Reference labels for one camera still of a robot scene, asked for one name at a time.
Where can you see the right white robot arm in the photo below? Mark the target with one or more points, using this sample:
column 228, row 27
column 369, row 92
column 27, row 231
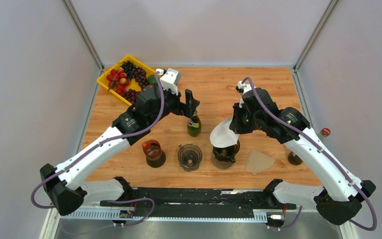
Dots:
column 341, row 194

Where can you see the dark olive coffee dripper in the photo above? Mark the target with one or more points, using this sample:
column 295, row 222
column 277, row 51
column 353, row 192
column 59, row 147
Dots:
column 226, row 156

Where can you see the white paper coffee filter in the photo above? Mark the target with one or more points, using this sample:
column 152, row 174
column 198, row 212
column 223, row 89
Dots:
column 222, row 136

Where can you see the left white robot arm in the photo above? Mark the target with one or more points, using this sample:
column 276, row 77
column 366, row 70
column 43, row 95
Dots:
column 66, row 185

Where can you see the brown paper coffee filter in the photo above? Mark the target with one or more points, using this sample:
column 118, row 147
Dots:
column 258, row 162

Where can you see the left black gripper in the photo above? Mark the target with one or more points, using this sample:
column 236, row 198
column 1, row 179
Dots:
column 187, row 109

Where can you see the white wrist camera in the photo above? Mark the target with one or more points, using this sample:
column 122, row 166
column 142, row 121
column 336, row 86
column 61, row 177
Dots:
column 169, row 79
column 242, row 88

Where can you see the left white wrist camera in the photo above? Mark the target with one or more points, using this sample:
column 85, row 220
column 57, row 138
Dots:
column 169, row 79

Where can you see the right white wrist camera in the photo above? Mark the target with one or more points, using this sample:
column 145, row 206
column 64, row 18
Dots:
column 242, row 88

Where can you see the red capped soda bottle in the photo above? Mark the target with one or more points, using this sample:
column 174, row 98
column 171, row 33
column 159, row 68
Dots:
column 295, row 160

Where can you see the clear glass server jug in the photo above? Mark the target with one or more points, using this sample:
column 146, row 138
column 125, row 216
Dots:
column 222, row 165

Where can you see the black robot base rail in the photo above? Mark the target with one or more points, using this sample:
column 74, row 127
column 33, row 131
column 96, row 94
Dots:
column 200, row 204

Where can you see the small red fruits cluster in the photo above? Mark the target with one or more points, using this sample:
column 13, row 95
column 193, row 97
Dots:
column 118, row 80

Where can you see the yellow plastic fruit tray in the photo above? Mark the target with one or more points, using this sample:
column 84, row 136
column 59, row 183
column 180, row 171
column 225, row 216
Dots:
column 102, row 81

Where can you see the green lime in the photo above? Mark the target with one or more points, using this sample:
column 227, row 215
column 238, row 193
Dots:
column 152, row 80

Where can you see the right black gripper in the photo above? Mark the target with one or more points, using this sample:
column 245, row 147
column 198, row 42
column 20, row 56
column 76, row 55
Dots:
column 236, row 124

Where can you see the green glass Perrier bottle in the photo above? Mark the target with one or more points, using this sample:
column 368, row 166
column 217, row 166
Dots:
column 194, row 125

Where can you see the dark purple grape bunch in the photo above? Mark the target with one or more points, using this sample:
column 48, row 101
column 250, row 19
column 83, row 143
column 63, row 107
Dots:
column 134, row 74

